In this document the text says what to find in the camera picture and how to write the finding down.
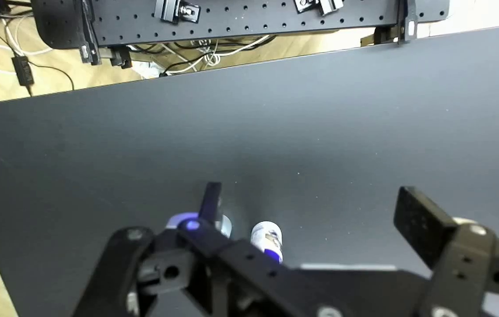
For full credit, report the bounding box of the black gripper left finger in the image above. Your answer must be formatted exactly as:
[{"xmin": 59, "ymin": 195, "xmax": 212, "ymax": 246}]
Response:
[{"xmin": 177, "ymin": 181, "xmax": 290, "ymax": 285}]

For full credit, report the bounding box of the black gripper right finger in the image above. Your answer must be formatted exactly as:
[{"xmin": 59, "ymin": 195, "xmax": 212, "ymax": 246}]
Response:
[{"xmin": 394, "ymin": 186, "xmax": 495, "ymax": 271}]

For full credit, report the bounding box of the translucent plastic lid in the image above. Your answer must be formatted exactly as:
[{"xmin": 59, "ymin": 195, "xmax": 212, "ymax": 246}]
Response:
[{"xmin": 165, "ymin": 211, "xmax": 235, "ymax": 239}]

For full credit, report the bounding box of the white blue spray can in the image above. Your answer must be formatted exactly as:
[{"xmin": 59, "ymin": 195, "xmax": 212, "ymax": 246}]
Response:
[{"xmin": 251, "ymin": 220, "xmax": 285, "ymax": 262}]

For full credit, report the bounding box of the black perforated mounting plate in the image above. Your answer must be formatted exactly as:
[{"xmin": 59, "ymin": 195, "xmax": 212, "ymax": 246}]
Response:
[{"xmin": 31, "ymin": 0, "xmax": 452, "ymax": 51}]

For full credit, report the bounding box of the black power adapter with cable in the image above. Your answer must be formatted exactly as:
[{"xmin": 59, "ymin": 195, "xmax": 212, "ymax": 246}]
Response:
[{"xmin": 3, "ymin": 21, "xmax": 77, "ymax": 95}]

